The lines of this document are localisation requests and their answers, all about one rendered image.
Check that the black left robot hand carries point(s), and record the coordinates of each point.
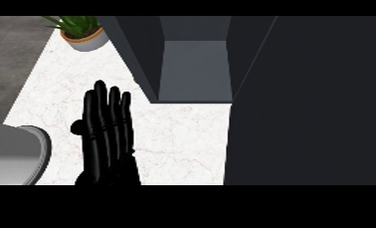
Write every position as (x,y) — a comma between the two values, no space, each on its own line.
(105,139)

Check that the dark grey open cabinet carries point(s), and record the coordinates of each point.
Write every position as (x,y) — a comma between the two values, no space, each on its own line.
(190,69)

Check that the potted green plant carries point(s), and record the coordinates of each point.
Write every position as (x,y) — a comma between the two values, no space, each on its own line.
(81,33)

